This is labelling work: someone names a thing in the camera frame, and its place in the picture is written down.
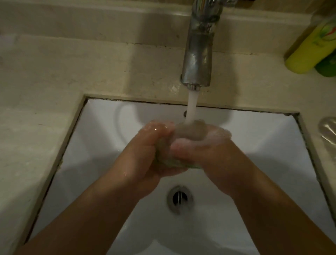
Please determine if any person's right hand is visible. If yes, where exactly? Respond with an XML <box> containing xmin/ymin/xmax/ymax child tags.
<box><xmin>170</xmin><ymin>126</ymin><xmax>252</xmax><ymax>198</ymax></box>

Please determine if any person's left hand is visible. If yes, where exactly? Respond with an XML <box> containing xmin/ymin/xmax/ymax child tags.
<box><xmin>113</xmin><ymin>120</ymin><xmax>187</xmax><ymax>195</ymax></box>

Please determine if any soapy grey-green cloth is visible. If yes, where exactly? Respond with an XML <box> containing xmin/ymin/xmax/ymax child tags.
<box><xmin>155</xmin><ymin>119</ymin><xmax>210</xmax><ymax>170</ymax></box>

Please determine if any person's right forearm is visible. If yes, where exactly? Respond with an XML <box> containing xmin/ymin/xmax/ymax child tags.
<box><xmin>228</xmin><ymin>168</ymin><xmax>336</xmax><ymax>255</ymax></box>

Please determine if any person's left forearm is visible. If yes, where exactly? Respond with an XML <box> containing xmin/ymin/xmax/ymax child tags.
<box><xmin>14</xmin><ymin>164</ymin><xmax>147</xmax><ymax>255</ymax></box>

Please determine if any white sink basin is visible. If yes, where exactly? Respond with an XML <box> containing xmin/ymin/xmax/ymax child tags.
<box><xmin>27</xmin><ymin>98</ymin><xmax>336</xmax><ymax>255</ymax></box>

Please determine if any chrome sink drain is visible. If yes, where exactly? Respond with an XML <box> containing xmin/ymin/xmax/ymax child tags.
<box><xmin>167</xmin><ymin>185</ymin><xmax>194</xmax><ymax>214</ymax></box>

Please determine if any chrome faucet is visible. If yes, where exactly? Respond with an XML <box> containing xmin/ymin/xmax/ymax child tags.
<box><xmin>180</xmin><ymin>0</ymin><xmax>238</xmax><ymax>91</ymax></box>

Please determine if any clear soap dish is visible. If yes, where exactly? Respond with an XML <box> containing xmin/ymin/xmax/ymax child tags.
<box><xmin>318</xmin><ymin>116</ymin><xmax>336</xmax><ymax>147</ymax></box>

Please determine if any yellow plastic bottle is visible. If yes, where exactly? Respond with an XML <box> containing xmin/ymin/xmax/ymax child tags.
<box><xmin>285</xmin><ymin>5</ymin><xmax>336</xmax><ymax>74</ymax></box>

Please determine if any green plastic bottle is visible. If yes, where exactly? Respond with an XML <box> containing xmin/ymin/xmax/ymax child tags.
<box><xmin>314</xmin><ymin>51</ymin><xmax>336</xmax><ymax>78</ymax></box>

